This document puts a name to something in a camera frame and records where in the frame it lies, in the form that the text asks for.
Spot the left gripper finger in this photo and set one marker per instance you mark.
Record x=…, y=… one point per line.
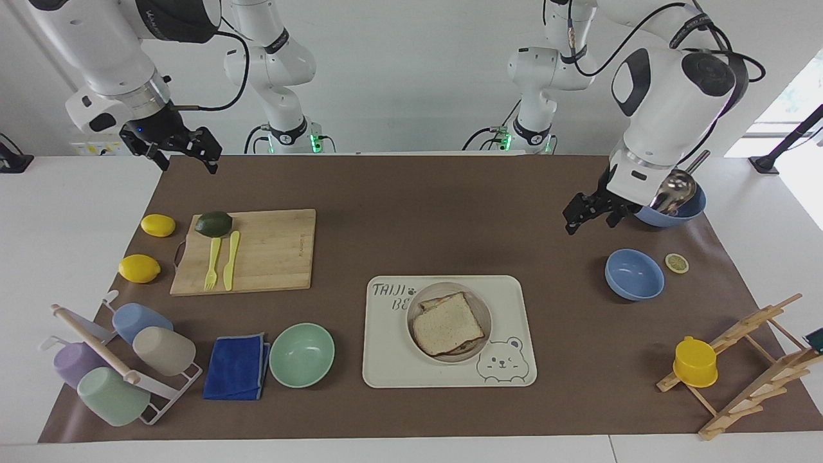
x=615, y=217
x=578, y=214

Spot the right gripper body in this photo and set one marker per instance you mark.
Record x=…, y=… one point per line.
x=159, y=127

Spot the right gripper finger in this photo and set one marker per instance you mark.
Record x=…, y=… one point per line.
x=207, y=146
x=146, y=150

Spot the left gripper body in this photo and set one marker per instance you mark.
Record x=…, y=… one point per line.
x=605, y=196

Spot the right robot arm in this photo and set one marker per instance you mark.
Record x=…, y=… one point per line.
x=103, y=45

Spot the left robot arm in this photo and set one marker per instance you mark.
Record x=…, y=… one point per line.
x=669, y=96

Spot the beige plate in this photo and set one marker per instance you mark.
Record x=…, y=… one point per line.
x=443, y=288

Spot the sandwich base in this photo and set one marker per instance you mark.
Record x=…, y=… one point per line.
x=468, y=350

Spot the white power strip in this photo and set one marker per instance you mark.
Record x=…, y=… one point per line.
x=96, y=148

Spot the blue bowl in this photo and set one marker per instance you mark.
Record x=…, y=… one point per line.
x=675, y=217
x=634, y=275

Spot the metal ladle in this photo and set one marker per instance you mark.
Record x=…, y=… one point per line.
x=674, y=191

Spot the yellow lemon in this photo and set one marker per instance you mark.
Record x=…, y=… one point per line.
x=158, y=225
x=139, y=268

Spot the lime half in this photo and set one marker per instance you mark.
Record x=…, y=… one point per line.
x=676, y=263

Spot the green avocado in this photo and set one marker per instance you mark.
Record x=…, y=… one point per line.
x=213, y=224

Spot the cream tray with bear print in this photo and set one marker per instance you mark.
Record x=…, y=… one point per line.
x=514, y=302

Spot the yellow plastic knife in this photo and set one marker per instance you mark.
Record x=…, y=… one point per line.
x=231, y=260

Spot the yellow plastic fork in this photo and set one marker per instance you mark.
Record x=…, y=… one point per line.
x=211, y=265

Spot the wooden cutting board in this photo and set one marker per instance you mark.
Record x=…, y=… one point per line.
x=270, y=251

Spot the black stand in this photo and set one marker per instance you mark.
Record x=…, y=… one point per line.
x=14, y=161
x=787, y=141

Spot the yellow cup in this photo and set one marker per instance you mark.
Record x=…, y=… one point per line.
x=695, y=363

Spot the blue cup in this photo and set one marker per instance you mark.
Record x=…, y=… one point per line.
x=138, y=320

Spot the bread slice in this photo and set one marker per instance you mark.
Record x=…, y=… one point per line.
x=447, y=325

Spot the white cup rack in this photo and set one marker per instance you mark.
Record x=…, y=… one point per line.
x=96, y=344

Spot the beige cup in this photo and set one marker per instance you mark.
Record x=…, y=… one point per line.
x=164, y=350

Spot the wooden drying rack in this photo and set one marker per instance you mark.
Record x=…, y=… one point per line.
x=746, y=386

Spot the blue cloth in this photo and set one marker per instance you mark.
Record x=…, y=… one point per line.
x=235, y=368

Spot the purple cup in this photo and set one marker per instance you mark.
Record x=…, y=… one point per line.
x=76, y=363

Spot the green bowl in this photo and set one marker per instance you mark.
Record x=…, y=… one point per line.
x=301, y=355

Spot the dark teal object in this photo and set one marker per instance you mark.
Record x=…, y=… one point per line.
x=814, y=339

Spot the green cup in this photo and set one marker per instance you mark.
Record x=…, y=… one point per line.
x=112, y=397

